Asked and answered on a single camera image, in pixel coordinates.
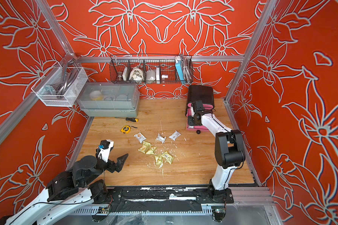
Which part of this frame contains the yellow tape measure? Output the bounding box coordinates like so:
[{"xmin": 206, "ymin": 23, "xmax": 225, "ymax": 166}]
[{"xmin": 120, "ymin": 125, "xmax": 131, "ymax": 134}]

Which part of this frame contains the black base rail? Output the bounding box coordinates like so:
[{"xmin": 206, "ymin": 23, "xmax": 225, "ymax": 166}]
[{"xmin": 93, "ymin": 185, "xmax": 234, "ymax": 213}]

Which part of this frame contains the pink top drawer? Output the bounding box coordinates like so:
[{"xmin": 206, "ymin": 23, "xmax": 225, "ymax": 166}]
[{"xmin": 187, "ymin": 102, "xmax": 214, "ymax": 110}]

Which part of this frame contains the black drawer cabinet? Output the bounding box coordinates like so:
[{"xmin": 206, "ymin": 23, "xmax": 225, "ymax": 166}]
[{"xmin": 185, "ymin": 84, "xmax": 215, "ymax": 116}]

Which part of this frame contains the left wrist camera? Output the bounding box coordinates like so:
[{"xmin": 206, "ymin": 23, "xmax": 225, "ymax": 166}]
[{"xmin": 96, "ymin": 139, "xmax": 114, "ymax": 163}]

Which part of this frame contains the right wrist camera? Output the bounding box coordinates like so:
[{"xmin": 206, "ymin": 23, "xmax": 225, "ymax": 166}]
[{"xmin": 191, "ymin": 100, "xmax": 205, "ymax": 113}]

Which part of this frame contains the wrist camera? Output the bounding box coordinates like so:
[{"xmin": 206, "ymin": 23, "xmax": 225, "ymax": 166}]
[
  {"xmin": 96, "ymin": 139, "xmax": 114, "ymax": 163},
  {"xmin": 191, "ymin": 100, "xmax": 205, "ymax": 113}
]

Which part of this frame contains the green cookie packet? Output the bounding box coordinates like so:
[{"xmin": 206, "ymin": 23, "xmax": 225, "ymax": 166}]
[
  {"xmin": 138, "ymin": 141, "xmax": 152, "ymax": 154},
  {"xmin": 155, "ymin": 155, "xmax": 163, "ymax": 167},
  {"xmin": 161, "ymin": 152, "xmax": 174, "ymax": 165},
  {"xmin": 146, "ymin": 146, "xmax": 157, "ymax": 155}
]

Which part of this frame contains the grey plastic storage box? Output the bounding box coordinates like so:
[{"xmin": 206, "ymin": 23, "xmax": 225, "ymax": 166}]
[{"xmin": 77, "ymin": 82, "xmax": 140, "ymax": 117}]

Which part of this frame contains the white cookie packet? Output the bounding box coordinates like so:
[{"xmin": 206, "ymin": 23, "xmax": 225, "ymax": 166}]
[
  {"xmin": 169, "ymin": 130, "xmax": 181, "ymax": 141},
  {"xmin": 156, "ymin": 133, "xmax": 166, "ymax": 144},
  {"xmin": 134, "ymin": 132, "xmax": 146, "ymax": 143}
]

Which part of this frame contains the black wire basket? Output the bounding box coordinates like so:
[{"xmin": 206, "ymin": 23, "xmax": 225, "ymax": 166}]
[{"xmin": 109, "ymin": 54, "xmax": 194, "ymax": 84}]

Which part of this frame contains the clear plastic wall bin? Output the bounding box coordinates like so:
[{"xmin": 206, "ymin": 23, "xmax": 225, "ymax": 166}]
[{"xmin": 32, "ymin": 66, "xmax": 88, "ymax": 107}]

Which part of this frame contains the pink drawer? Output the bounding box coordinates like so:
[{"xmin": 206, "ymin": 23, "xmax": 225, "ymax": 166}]
[
  {"xmin": 187, "ymin": 102, "xmax": 214, "ymax": 110},
  {"xmin": 186, "ymin": 109, "xmax": 209, "ymax": 134}
]

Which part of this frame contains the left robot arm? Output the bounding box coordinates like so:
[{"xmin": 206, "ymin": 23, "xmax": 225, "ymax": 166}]
[{"xmin": 0, "ymin": 154, "xmax": 129, "ymax": 225}]

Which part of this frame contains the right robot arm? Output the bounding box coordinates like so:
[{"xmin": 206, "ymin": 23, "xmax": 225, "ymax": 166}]
[{"xmin": 186, "ymin": 112, "xmax": 246, "ymax": 202}]

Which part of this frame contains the yellow black screwdriver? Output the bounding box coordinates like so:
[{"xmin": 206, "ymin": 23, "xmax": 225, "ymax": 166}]
[{"xmin": 120, "ymin": 117, "xmax": 139, "ymax": 122}]

